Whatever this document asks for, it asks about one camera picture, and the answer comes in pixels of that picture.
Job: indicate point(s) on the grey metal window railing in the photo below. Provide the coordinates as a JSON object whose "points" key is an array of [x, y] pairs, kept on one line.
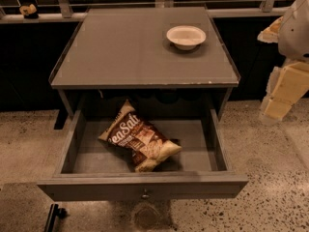
{"points": [[154, 7]]}

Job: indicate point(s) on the grey open top drawer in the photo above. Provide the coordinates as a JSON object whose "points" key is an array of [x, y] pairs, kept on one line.
{"points": [[92, 170]]}

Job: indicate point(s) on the brown sea salt chip bag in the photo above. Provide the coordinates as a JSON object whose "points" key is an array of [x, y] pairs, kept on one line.
{"points": [[149, 146]]}

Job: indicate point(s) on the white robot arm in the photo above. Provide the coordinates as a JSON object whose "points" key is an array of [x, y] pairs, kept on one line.
{"points": [[293, 38]]}

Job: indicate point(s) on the white paper bowl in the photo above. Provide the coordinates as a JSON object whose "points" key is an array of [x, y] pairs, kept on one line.
{"points": [[186, 37]]}

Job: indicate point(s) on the grey cabinet with counter top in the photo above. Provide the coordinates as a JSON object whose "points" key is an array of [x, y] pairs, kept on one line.
{"points": [[128, 48]]}

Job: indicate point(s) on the small yellow object on ledge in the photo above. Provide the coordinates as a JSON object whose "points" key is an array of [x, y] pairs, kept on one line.
{"points": [[29, 11]]}

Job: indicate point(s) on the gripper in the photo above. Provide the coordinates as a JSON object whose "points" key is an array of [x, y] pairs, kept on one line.
{"points": [[295, 33]]}

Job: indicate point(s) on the black caster leg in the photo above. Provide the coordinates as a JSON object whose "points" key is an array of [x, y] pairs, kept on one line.
{"points": [[55, 211]]}

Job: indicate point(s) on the small metal drawer knob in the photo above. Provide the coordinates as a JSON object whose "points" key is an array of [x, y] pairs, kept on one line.
{"points": [[145, 195]]}

